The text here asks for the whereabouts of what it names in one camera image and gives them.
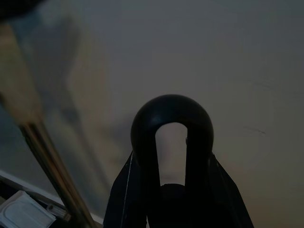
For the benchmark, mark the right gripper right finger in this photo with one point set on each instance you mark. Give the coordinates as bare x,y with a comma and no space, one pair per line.
228,204

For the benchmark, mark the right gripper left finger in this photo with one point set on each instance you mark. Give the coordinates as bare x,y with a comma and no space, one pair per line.
126,202

